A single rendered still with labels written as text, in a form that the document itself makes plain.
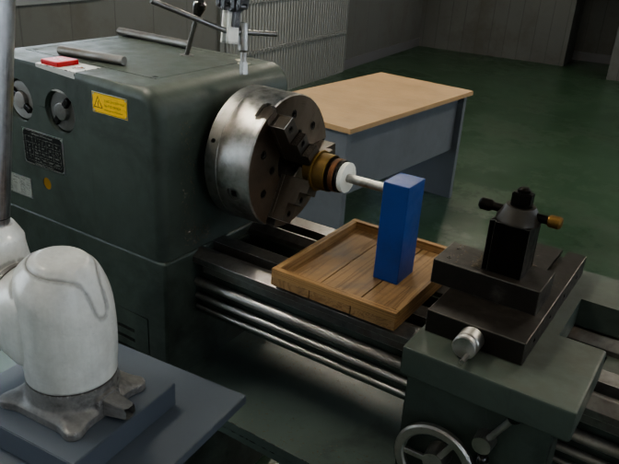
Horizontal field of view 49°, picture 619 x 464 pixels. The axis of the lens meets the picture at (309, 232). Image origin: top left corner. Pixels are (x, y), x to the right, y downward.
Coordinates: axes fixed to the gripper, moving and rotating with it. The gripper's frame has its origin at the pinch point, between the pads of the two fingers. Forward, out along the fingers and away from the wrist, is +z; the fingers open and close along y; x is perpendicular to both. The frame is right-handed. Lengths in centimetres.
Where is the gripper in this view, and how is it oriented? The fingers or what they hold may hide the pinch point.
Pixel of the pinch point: (229, 27)
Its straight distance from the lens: 159.4
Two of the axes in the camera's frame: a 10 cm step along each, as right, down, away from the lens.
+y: 6.8, 2.9, -6.7
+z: -1.1, 9.5, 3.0
